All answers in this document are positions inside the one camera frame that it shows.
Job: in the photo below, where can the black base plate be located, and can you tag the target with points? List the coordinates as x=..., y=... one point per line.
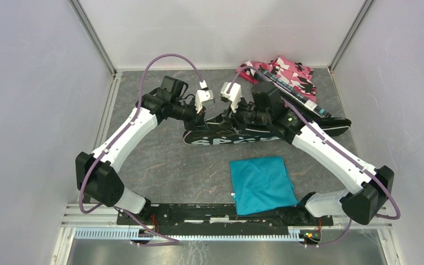
x=223, y=220

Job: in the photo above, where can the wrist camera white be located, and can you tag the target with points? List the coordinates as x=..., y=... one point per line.
x=204, y=97
x=231, y=93

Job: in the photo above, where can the pink camouflage bag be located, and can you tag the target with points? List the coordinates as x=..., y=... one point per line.
x=295, y=74

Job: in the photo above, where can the black racket cover bag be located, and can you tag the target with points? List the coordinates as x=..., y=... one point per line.
x=219, y=133

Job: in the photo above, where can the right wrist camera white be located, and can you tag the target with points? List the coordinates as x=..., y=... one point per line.
x=231, y=93

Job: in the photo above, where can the slotted cable duct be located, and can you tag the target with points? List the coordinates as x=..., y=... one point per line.
x=137, y=234

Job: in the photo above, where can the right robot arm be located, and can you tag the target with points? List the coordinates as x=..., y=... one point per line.
x=367, y=193

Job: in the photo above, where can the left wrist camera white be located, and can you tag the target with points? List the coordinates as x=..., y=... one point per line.
x=204, y=97

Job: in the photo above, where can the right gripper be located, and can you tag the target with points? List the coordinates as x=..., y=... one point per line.
x=234, y=122

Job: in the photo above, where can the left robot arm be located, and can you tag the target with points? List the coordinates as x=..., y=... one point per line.
x=97, y=172

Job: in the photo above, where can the teal folded cloth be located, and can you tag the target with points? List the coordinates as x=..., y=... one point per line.
x=261, y=184

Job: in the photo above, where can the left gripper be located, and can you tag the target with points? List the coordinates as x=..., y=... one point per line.
x=198, y=123

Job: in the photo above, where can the black shuttlecock tube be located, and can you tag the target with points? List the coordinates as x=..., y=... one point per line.
x=291, y=95

